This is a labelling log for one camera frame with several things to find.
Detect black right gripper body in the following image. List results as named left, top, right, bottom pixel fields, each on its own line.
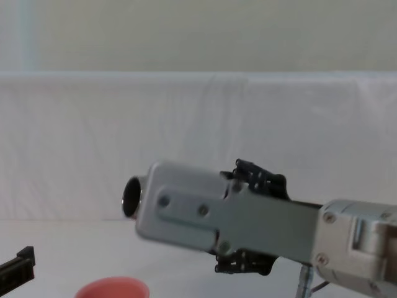
left=269, top=173, right=324, bottom=210

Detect white table cloth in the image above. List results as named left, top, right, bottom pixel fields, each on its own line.
left=0, top=219, right=397, bottom=298

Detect pink cup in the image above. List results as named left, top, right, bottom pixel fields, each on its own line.
left=74, top=276, right=150, bottom=298

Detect white curtain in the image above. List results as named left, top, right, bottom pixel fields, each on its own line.
left=0, top=71, right=397, bottom=223

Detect thin dark cable silver plug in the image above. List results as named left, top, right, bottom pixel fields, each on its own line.
left=296, top=263, right=330, bottom=298

